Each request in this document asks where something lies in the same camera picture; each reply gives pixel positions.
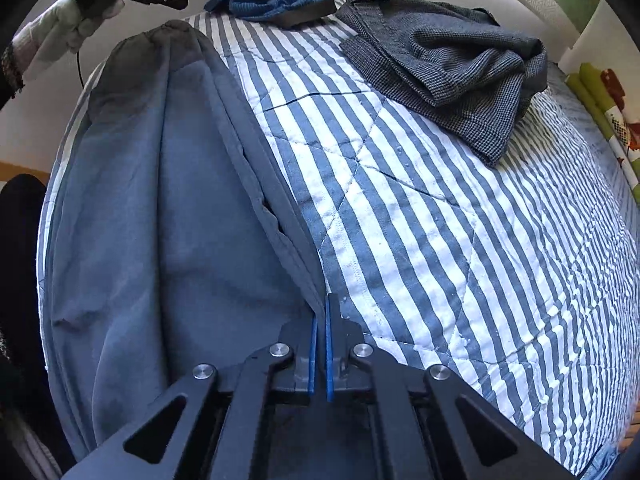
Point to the person's left hand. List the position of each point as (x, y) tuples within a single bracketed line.
[(65, 30)]

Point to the blue-grey pants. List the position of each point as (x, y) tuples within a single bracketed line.
[(200, 210)]

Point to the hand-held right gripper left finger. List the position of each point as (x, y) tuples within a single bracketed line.
[(316, 360)]

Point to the striped bed blanket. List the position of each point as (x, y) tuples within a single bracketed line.
[(425, 260)]

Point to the grey tweed pants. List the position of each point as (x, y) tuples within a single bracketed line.
[(450, 70)]

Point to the folded green red blanket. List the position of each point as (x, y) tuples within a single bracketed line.
[(595, 95)]

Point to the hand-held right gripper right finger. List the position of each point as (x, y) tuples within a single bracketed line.
[(330, 355)]

